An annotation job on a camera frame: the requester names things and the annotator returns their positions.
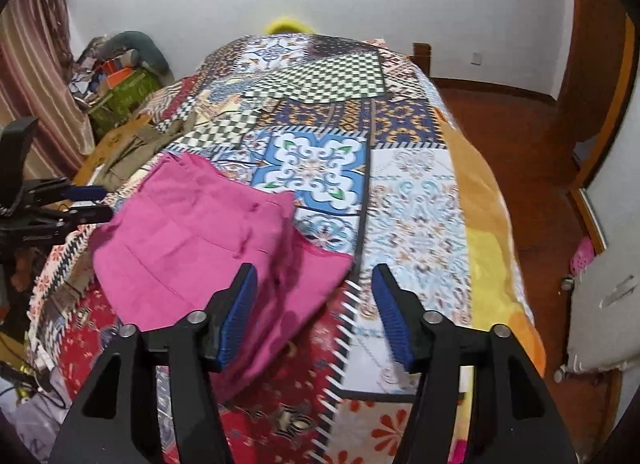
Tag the orange yellow bed sheet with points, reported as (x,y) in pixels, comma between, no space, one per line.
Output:
(490,204)

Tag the wooden bed post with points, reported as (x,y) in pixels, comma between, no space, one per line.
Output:
(422,57)

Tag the cardboard box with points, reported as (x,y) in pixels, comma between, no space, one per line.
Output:
(107,144)

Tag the patterned bag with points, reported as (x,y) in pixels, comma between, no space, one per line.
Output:
(92,57)

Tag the wooden door frame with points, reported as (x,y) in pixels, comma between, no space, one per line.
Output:
(595,69)

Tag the white cabinet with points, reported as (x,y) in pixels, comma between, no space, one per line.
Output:
(600,329)

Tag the orange box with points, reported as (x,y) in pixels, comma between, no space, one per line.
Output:
(117,77)

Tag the yellow plush cushion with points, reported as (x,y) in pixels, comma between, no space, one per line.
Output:
(288,25)

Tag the white wall socket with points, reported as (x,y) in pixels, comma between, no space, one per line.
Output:
(476,59)

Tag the green box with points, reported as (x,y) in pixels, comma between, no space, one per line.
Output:
(127,97)

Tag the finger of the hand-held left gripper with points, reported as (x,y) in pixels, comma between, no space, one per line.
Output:
(92,216)
(87,191)

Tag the patchwork printed blanket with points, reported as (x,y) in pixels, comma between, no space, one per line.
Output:
(320,179)

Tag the striped brown curtain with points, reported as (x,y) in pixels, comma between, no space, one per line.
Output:
(40,69)

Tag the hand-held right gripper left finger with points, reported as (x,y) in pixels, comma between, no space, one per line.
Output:
(240,314)

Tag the pink slipper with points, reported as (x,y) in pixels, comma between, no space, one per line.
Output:
(582,254)

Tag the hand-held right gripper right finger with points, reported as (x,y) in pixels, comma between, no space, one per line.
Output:
(392,324)

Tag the pale plastic bag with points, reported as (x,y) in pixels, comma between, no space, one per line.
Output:
(35,419)

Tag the pink pants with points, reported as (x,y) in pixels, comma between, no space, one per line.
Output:
(190,234)

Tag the khaki clothing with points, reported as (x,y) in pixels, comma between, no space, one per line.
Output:
(131,160)

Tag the grey-green rolled pillow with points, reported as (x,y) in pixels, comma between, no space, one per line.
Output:
(145,44)

